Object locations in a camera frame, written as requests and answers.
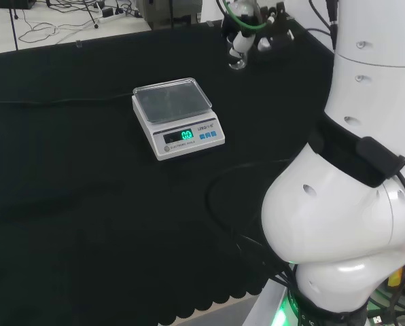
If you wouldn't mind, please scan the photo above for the white power strip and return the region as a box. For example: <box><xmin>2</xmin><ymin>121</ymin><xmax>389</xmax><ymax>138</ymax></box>
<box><xmin>96</xmin><ymin>7</ymin><xmax>124</xmax><ymax>24</ymax></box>

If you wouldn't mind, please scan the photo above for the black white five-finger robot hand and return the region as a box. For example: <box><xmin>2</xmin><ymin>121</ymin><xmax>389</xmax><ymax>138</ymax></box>
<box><xmin>221</xmin><ymin>0</ymin><xmax>296</xmax><ymax>69</ymax></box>

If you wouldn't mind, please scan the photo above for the yellow stop button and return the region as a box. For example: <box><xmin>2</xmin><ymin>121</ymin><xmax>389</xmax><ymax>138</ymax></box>
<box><xmin>387</xmin><ymin>259</ymin><xmax>405</xmax><ymax>291</ymax></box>

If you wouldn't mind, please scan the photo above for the white electronic balance steel pan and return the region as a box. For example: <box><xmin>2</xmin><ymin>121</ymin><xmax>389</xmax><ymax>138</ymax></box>
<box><xmin>131</xmin><ymin>77</ymin><xmax>226</xmax><ymax>162</ymax></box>

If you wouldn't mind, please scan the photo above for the black bench cloth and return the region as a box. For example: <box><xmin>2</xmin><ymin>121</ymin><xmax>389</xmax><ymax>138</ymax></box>
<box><xmin>0</xmin><ymin>16</ymin><xmax>338</xmax><ymax>326</ymax></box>

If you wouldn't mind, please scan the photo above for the grey equipment box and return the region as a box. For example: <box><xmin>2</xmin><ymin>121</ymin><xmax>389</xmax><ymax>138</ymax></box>
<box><xmin>136</xmin><ymin>0</ymin><xmax>200</xmax><ymax>31</ymax></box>

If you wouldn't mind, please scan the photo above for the black tripod leg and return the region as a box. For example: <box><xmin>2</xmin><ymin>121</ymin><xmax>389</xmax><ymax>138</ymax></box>
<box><xmin>7</xmin><ymin>0</ymin><xmax>20</xmax><ymax>52</ymax></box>

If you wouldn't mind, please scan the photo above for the green robot cable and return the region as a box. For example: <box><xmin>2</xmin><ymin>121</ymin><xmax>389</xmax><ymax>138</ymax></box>
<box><xmin>216</xmin><ymin>0</ymin><xmax>268</xmax><ymax>31</ymax></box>

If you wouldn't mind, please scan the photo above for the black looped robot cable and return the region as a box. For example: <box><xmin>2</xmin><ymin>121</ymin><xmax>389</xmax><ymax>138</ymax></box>
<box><xmin>205</xmin><ymin>158</ymin><xmax>294</xmax><ymax>289</ymax></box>

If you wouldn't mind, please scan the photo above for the clear glass beaker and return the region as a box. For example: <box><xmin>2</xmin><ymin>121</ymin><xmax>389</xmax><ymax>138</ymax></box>
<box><xmin>228</xmin><ymin>50</ymin><xmax>248</xmax><ymax>71</ymax></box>

